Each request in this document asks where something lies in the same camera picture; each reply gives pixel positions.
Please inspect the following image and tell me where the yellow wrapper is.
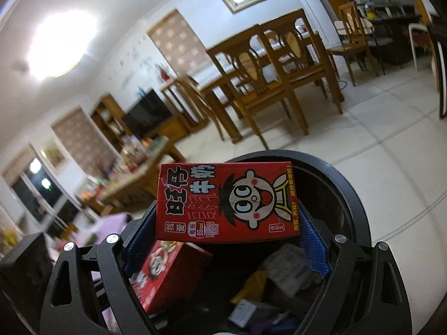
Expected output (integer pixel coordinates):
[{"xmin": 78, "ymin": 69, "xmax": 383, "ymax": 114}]
[{"xmin": 230, "ymin": 270, "xmax": 269, "ymax": 304}]

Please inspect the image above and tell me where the wooden open shelf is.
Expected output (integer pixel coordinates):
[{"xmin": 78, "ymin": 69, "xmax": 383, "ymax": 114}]
[{"xmin": 91, "ymin": 94, "xmax": 128, "ymax": 147}]

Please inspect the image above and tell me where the dark cluttered counter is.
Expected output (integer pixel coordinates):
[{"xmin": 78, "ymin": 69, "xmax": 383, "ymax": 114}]
[{"xmin": 353, "ymin": 0, "xmax": 423, "ymax": 65}]

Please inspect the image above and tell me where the black trash bin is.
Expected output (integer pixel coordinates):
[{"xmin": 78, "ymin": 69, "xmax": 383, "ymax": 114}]
[{"xmin": 131, "ymin": 149, "xmax": 372, "ymax": 335}]

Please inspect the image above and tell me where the white padded chair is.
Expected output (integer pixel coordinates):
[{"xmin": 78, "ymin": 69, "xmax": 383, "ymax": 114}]
[{"xmin": 333, "ymin": 19, "xmax": 374, "ymax": 47}]

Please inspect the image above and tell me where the dark glass window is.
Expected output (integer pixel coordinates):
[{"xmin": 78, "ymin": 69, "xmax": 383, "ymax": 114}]
[{"xmin": 10, "ymin": 157, "xmax": 81, "ymax": 238}]

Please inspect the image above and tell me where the wooden dining table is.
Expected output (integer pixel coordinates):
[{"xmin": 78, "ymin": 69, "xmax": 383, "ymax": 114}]
[{"xmin": 199, "ymin": 30, "xmax": 344, "ymax": 144}]

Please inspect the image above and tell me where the purple cloth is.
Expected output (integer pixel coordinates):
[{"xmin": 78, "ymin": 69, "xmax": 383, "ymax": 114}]
[{"xmin": 75, "ymin": 213, "xmax": 133, "ymax": 252}]

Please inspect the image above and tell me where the red milk carton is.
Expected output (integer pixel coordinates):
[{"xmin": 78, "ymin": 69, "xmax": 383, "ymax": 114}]
[{"xmin": 155, "ymin": 161, "xmax": 299, "ymax": 245}]

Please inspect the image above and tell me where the small grey-white box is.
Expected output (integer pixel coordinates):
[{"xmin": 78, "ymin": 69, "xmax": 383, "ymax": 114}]
[{"xmin": 229, "ymin": 300, "xmax": 290, "ymax": 329}]

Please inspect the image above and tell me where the red printed box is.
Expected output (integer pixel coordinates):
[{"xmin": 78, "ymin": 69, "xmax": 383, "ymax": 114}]
[{"xmin": 129, "ymin": 241, "xmax": 213, "ymax": 316}]

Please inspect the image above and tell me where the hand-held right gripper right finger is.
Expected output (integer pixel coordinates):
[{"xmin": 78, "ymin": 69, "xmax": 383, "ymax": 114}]
[{"xmin": 293, "ymin": 200, "xmax": 413, "ymax": 335}]

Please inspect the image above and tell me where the wooden coffee table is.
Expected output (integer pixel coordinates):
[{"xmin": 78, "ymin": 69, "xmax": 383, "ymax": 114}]
[{"xmin": 84, "ymin": 136, "xmax": 187, "ymax": 217}]

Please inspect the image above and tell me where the curved-back wooden chair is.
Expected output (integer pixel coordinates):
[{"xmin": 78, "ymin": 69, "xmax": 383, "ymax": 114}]
[{"xmin": 160, "ymin": 75, "xmax": 226, "ymax": 142}]

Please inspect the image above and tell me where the white standing air conditioner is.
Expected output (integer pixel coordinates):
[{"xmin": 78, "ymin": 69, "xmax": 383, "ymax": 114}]
[{"xmin": 284, "ymin": 0, "xmax": 336, "ymax": 47}]

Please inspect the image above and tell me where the patterned roller blind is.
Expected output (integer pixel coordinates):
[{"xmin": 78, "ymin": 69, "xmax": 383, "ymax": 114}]
[
  {"xmin": 147, "ymin": 10, "xmax": 210, "ymax": 79},
  {"xmin": 52, "ymin": 108, "xmax": 117, "ymax": 178}
]

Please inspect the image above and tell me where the wooden dining chair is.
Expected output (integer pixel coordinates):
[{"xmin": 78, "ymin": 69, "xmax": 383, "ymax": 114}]
[
  {"xmin": 206, "ymin": 24, "xmax": 310, "ymax": 150},
  {"xmin": 258, "ymin": 8, "xmax": 329, "ymax": 98},
  {"xmin": 326, "ymin": 1, "xmax": 379, "ymax": 87}
]

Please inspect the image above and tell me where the white crumpled packet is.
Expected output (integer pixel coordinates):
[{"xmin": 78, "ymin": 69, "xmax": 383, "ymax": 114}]
[{"xmin": 262, "ymin": 244, "xmax": 311, "ymax": 294}]

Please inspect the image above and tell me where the small framed picture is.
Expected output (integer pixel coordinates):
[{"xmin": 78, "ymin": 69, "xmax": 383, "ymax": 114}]
[{"xmin": 41, "ymin": 141, "xmax": 68, "ymax": 170}]

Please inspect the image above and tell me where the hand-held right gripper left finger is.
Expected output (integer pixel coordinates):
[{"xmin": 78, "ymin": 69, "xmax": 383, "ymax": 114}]
[{"xmin": 39, "ymin": 199, "xmax": 165, "ymax": 335}]

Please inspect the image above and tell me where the clutter of small colourful items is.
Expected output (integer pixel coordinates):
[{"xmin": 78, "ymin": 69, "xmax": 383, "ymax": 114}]
[{"xmin": 87, "ymin": 136, "xmax": 168, "ymax": 196}]

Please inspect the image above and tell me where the wooden television cabinet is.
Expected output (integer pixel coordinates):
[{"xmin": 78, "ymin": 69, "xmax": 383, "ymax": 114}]
[{"xmin": 154, "ymin": 115, "xmax": 196, "ymax": 143}]

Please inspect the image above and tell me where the round ceiling lamp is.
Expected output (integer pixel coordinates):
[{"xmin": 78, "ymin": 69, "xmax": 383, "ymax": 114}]
[{"xmin": 28, "ymin": 10, "xmax": 98, "ymax": 79}]

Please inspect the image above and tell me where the black flat television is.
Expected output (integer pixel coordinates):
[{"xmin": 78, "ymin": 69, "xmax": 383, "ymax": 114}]
[{"xmin": 122, "ymin": 89, "xmax": 173, "ymax": 140}]

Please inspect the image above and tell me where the white frame chair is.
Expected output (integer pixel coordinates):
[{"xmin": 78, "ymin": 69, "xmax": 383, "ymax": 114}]
[{"xmin": 408, "ymin": 23, "xmax": 439, "ymax": 72}]

